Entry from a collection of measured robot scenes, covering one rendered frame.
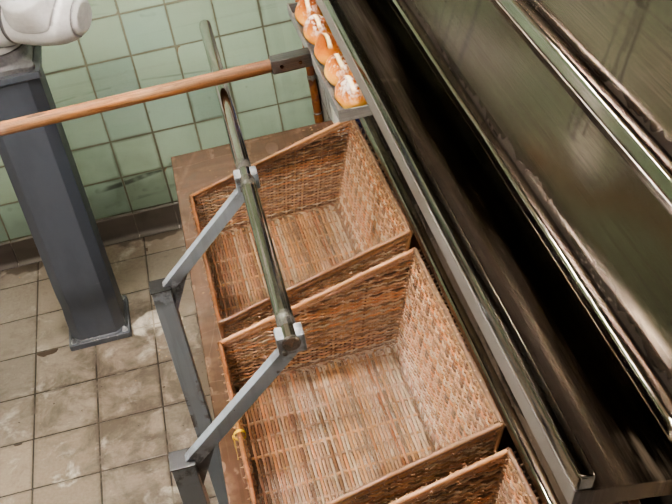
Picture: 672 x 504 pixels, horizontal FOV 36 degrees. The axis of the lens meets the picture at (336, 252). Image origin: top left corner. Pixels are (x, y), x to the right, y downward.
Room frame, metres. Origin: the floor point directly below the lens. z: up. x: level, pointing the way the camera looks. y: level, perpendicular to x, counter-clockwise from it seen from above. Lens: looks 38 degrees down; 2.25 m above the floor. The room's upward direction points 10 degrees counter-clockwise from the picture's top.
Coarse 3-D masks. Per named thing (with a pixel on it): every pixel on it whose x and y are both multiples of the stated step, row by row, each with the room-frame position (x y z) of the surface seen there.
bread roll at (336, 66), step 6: (336, 54) 1.99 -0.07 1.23; (342, 54) 1.99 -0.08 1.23; (330, 60) 1.98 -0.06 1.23; (336, 60) 1.96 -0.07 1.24; (342, 60) 1.96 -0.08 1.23; (330, 66) 1.96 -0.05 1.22; (336, 66) 1.95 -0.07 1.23; (342, 66) 1.95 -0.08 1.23; (348, 66) 1.95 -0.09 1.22; (324, 72) 1.98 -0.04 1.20; (330, 72) 1.95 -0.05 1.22; (336, 72) 1.94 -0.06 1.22; (342, 72) 1.94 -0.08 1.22; (348, 72) 1.94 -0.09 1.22; (330, 78) 1.95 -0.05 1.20; (336, 78) 1.94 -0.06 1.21
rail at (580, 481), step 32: (352, 32) 1.66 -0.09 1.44; (384, 96) 1.42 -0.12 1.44; (416, 160) 1.23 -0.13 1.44; (448, 224) 1.07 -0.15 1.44; (480, 288) 0.93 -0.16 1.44; (512, 352) 0.82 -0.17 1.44; (544, 384) 0.76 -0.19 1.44; (544, 416) 0.72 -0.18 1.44; (576, 448) 0.67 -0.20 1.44; (576, 480) 0.64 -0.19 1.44
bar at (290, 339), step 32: (224, 96) 2.00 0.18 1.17; (256, 192) 1.62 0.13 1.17; (224, 224) 1.68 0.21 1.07; (256, 224) 1.51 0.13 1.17; (192, 256) 1.67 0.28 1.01; (160, 288) 1.66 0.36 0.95; (160, 320) 1.65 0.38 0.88; (288, 320) 1.24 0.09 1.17; (288, 352) 1.20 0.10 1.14; (192, 384) 1.65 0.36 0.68; (256, 384) 1.20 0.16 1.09; (192, 416) 1.65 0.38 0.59; (224, 416) 1.20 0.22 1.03; (192, 448) 1.20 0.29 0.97; (192, 480) 1.18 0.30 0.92; (224, 480) 1.66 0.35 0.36
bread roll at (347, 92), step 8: (344, 80) 1.87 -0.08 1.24; (352, 80) 1.87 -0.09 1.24; (336, 88) 1.88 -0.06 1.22; (344, 88) 1.85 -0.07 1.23; (352, 88) 1.84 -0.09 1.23; (336, 96) 1.86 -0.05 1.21; (344, 96) 1.84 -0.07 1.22; (352, 96) 1.83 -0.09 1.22; (360, 96) 1.83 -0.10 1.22; (344, 104) 1.84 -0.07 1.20; (352, 104) 1.83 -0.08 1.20; (360, 104) 1.82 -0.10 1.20
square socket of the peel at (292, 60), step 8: (304, 48) 2.09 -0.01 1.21; (272, 56) 2.07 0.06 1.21; (280, 56) 2.07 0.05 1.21; (288, 56) 2.06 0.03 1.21; (296, 56) 2.06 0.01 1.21; (304, 56) 2.06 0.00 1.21; (272, 64) 2.05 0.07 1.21; (280, 64) 2.05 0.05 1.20; (288, 64) 2.05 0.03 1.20; (296, 64) 2.06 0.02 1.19; (304, 64) 2.06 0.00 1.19; (312, 64) 2.06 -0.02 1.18; (272, 72) 2.05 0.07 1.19; (280, 72) 2.05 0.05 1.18
